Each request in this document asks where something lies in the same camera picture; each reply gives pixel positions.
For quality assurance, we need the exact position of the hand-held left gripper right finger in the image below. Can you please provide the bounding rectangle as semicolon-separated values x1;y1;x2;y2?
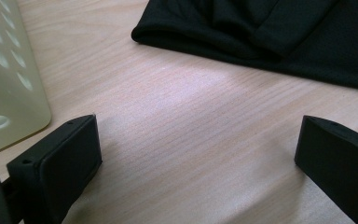
294;115;358;224

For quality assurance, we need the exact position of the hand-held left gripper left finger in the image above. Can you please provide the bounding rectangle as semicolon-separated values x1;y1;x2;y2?
6;114;103;224

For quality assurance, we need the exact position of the black cloth garment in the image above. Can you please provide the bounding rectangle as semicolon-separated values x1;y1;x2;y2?
131;0;358;93

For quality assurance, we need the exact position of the cream perforated plastic basket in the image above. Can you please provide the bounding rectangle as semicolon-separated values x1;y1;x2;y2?
0;0;52;160

